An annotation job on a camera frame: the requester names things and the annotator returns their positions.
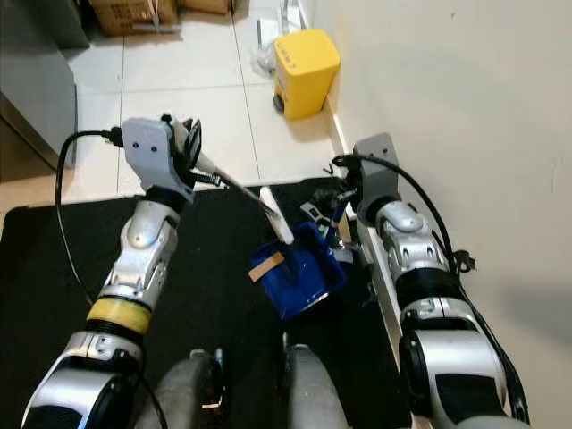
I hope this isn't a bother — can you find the white and black hand brush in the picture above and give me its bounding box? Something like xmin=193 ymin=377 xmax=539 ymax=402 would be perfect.
xmin=197 ymin=152 xmax=295 ymax=245

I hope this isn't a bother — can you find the blue dustpan with long handle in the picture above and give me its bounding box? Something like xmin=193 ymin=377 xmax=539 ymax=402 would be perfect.
xmin=250 ymin=201 xmax=349 ymax=321

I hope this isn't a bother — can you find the black floor mat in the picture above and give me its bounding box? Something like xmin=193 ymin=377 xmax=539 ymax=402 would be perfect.
xmin=0 ymin=176 xmax=414 ymax=429

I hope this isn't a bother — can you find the grey debris piece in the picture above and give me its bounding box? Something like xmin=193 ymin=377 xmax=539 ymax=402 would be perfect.
xmin=299 ymin=200 xmax=333 ymax=226

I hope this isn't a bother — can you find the yellow plastic bin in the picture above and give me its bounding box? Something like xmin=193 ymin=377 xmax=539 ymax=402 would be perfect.
xmin=272 ymin=28 xmax=341 ymax=121

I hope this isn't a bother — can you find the clear plastic bag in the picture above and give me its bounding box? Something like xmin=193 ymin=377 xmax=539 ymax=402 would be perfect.
xmin=253 ymin=7 xmax=301 ymax=74

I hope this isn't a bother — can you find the plain cardboard box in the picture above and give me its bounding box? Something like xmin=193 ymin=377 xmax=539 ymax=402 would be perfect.
xmin=179 ymin=0 xmax=235 ymax=15

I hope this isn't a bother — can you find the printed closed cardboard box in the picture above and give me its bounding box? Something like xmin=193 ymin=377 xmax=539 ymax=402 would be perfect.
xmin=89 ymin=0 xmax=181 ymax=38

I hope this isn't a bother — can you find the grey metal cabinet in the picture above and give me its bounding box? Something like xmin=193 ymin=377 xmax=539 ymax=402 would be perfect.
xmin=0 ymin=0 xmax=80 ymax=185

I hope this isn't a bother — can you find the grey left robot leg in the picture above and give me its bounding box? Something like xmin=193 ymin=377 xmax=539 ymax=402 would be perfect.
xmin=154 ymin=348 xmax=226 ymax=429

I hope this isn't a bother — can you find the grey robot leg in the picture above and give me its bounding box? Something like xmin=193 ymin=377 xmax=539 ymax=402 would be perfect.
xmin=280 ymin=334 xmax=369 ymax=429
xmin=154 ymin=348 xmax=226 ymax=429

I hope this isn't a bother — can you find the grey right robot leg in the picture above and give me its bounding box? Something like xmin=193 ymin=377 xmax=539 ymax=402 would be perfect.
xmin=280 ymin=334 xmax=369 ymax=429

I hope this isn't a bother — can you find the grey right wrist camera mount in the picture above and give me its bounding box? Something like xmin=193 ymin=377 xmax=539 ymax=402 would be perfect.
xmin=353 ymin=132 xmax=402 ymax=226

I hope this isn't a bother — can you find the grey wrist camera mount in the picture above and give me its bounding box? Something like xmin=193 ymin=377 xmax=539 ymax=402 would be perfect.
xmin=353 ymin=132 xmax=402 ymax=226
xmin=121 ymin=116 xmax=189 ymax=202

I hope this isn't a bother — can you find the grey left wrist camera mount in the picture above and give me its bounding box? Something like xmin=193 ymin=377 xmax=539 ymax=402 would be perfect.
xmin=121 ymin=116 xmax=189 ymax=202

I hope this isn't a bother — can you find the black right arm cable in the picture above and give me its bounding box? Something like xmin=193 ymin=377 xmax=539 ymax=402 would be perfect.
xmin=357 ymin=154 xmax=476 ymax=274

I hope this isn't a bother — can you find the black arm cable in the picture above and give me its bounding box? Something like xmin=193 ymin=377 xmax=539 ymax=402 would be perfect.
xmin=55 ymin=129 xmax=127 ymax=307
xmin=357 ymin=154 xmax=476 ymax=274

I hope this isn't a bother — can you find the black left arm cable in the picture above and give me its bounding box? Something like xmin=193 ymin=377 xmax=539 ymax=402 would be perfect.
xmin=55 ymin=129 xmax=127 ymax=307

